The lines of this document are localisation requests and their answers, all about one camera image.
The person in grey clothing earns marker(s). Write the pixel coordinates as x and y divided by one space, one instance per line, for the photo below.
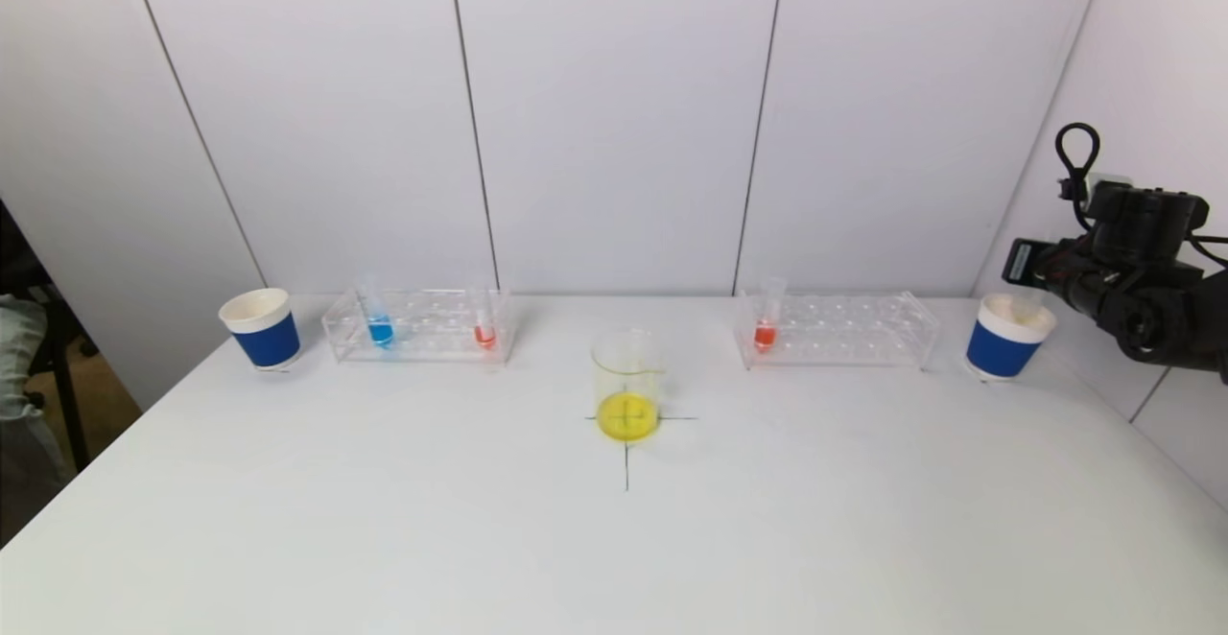
19 395

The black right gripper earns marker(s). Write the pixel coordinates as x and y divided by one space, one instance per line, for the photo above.
1020 260

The red pigment test tube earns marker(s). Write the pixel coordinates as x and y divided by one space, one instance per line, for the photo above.
764 336
485 335

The clear glass beaker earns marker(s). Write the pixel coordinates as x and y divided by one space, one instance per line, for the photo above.
628 416

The yellow pigment test tube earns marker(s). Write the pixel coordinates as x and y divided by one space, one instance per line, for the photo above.
1028 304

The clear acrylic test tube rack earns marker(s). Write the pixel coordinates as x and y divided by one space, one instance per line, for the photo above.
844 330
432 330

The blue pigment test tube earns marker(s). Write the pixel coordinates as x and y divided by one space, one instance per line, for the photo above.
381 331

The blue white paper cup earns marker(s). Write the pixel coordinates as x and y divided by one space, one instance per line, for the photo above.
998 352
269 340

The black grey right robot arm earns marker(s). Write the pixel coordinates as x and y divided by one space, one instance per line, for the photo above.
1161 318

